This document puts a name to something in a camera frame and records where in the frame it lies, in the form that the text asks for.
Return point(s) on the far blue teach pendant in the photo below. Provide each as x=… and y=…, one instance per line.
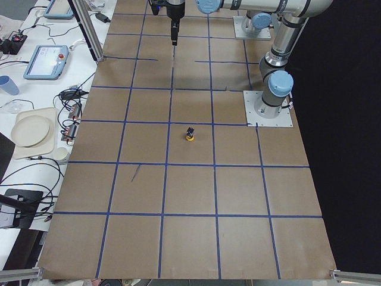
x=58, y=9

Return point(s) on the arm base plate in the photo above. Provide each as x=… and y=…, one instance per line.
x=264, y=35
x=259, y=114

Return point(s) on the white paper cup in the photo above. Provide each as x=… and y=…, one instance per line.
x=61, y=155

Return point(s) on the yellow push button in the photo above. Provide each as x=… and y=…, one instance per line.
x=190, y=134

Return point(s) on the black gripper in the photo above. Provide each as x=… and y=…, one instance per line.
x=174, y=11

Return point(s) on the near blue teach pendant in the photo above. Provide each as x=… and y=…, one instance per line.
x=47, y=62

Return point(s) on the black power adapter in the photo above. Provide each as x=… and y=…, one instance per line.
x=102, y=17

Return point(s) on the blue teach pendant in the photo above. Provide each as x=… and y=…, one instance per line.
x=58, y=9
x=47, y=62

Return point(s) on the beige round plate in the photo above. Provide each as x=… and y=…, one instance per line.
x=30, y=131

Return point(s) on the aluminium frame post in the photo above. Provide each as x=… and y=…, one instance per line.
x=82, y=16

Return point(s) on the light blue plastic cup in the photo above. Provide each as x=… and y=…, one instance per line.
x=8, y=85

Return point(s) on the beige rectangular tray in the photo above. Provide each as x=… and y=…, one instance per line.
x=48, y=144

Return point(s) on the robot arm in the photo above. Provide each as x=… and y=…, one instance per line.
x=277, y=82
x=255, y=21

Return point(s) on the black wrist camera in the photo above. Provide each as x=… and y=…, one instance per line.
x=156, y=6

